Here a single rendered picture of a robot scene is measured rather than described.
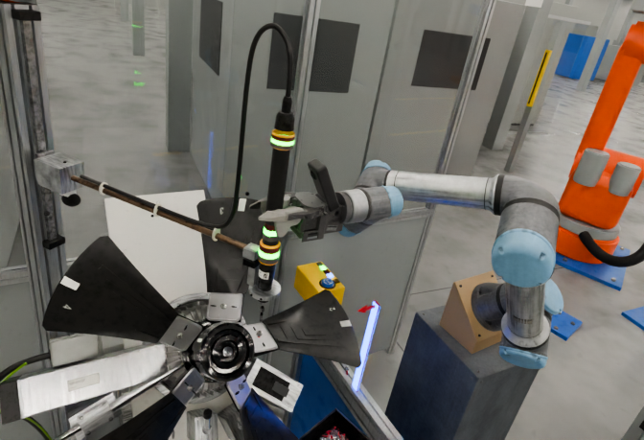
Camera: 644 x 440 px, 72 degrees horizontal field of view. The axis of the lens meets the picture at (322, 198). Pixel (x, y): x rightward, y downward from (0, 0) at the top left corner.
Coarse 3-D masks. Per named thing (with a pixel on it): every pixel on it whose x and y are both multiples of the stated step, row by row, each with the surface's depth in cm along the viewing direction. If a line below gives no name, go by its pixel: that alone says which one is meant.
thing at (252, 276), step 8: (248, 248) 94; (248, 256) 94; (256, 256) 95; (248, 264) 94; (256, 264) 95; (248, 272) 96; (256, 272) 96; (248, 280) 97; (256, 280) 97; (248, 288) 97; (256, 288) 97; (272, 288) 98; (280, 288) 98; (256, 296) 95; (264, 296) 94; (272, 296) 95
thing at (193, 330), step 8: (176, 320) 94; (184, 320) 94; (176, 328) 95; (192, 328) 95; (200, 328) 95; (168, 336) 96; (184, 336) 96; (192, 336) 96; (168, 344) 97; (176, 344) 97; (184, 344) 97
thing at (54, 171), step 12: (36, 156) 112; (48, 156) 113; (60, 156) 114; (36, 168) 112; (48, 168) 110; (60, 168) 109; (72, 168) 111; (36, 180) 113; (48, 180) 111; (60, 180) 109; (72, 180) 112; (60, 192) 111
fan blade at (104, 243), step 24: (96, 240) 87; (72, 264) 87; (96, 264) 87; (120, 264) 88; (96, 288) 88; (120, 288) 89; (144, 288) 90; (48, 312) 88; (96, 312) 90; (120, 312) 91; (144, 312) 91; (168, 312) 92; (120, 336) 94; (144, 336) 95
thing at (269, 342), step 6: (252, 324) 107; (258, 324) 108; (252, 330) 105; (258, 330) 106; (264, 330) 106; (252, 336) 103; (264, 336) 104; (270, 336) 105; (258, 342) 102; (264, 342) 102; (270, 342) 103; (258, 348) 100; (264, 348) 101; (270, 348) 101; (276, 348) 102
